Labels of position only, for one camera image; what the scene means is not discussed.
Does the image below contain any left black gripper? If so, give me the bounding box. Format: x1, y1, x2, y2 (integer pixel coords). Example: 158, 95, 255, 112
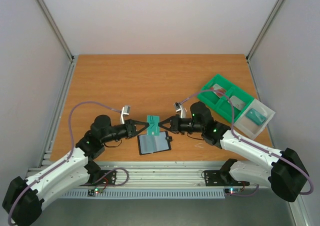
101, 119, 150, 144

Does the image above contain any teal green VIP card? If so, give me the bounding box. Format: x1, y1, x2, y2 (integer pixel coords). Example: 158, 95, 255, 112
147, 115, 160, 136

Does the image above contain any black leather card holder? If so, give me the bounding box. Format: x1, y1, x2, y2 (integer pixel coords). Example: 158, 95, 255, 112
137, 131, 173, 156

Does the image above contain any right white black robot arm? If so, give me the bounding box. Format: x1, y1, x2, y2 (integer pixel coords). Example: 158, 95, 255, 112
158, 102, 309, 203

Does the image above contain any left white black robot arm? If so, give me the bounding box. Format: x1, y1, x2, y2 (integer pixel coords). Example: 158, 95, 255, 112
2, 115, 149, 226

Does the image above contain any red white card in tray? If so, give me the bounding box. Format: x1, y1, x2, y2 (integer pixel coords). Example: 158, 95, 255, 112
210, 83, 227, 98

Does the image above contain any grey card in tray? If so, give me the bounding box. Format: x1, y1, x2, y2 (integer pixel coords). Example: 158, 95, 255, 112
230, 95, 246, 111

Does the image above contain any teal card in bin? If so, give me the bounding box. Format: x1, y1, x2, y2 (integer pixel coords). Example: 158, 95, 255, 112
245, 108, 267, 126

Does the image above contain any left controller board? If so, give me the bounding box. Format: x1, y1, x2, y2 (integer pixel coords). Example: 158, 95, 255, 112
87, 188, 104, 197

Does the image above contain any controller board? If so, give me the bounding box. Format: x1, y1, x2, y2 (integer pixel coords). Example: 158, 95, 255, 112
87, 188, 104, 197
224, 187, 243, 195

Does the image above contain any green plastic sorting tray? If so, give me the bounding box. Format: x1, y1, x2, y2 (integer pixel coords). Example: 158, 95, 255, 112
197, 74, 254, 123

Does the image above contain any clear plastic bin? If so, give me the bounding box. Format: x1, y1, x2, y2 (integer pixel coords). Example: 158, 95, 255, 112
234, 99, 276, 140

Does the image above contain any right controller board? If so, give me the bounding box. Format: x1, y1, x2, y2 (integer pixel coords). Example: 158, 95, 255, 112
224, 187, 243, 195

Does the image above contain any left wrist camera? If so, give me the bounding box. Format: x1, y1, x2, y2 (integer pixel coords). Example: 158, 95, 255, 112
120, 105, 131, 124

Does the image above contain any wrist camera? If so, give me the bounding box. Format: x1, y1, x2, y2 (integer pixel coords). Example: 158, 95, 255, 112
174, 102, 187, 119
120, 105, 131, 124

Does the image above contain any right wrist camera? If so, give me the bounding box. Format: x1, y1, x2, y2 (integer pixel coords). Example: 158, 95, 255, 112
174, 102, 187, 119

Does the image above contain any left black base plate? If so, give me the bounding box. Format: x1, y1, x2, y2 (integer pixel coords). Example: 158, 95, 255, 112
84, 170, 117, 187

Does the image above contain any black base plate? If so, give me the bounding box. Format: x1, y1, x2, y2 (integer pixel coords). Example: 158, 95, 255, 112
84, 170, 117, 187
201, 170, 250, 187

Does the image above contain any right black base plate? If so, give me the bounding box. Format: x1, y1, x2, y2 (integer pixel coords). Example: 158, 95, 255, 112
201, 170, 250, 187

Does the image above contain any grey slotted cable duct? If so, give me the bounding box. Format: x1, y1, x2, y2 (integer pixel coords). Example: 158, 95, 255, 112
61, 188, 225, 200

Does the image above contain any left aluminium corner post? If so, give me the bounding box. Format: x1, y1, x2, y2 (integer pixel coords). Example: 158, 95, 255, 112
35, 0, 74, 62

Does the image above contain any aluminium corner post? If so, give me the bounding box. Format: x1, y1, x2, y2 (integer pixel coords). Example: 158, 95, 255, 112
246, 0, 286, 64
35, 0, 74, 62

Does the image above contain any right aluminium corner post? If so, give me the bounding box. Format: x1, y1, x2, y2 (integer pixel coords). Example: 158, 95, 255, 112
246, 0, 286, 64

